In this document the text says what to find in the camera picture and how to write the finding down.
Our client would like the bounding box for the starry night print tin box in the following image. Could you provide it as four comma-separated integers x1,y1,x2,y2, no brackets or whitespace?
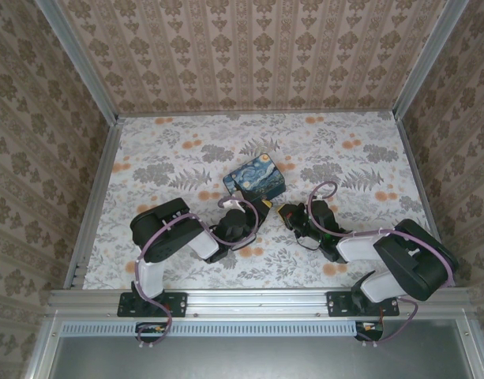
222,152,287,201

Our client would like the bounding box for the floral patterned tablecloth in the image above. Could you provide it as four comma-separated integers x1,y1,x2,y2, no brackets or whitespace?
66,111,440,291

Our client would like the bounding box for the black controller board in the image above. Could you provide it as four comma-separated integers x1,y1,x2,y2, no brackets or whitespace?
354,320,385,341

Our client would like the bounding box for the grey metal sheet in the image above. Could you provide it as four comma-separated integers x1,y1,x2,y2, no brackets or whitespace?
51,334,472,379

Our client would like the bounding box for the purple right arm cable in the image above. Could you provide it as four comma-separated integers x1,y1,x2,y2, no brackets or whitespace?
307,180,460,351

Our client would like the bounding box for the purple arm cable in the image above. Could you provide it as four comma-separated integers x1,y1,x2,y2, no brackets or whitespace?
133,197,262,351
307,180,460,351

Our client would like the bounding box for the aluminium frame profile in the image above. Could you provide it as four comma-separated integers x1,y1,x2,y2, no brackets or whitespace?
393,112,442,238
47,287,480,318
35,0,119,124
63,118,123,291
393,0,452,120

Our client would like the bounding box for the grey slotted cable duct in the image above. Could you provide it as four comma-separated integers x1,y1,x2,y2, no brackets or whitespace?
62,320,359,336

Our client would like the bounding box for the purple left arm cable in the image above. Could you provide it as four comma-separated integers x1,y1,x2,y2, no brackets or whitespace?
133,197,262,351

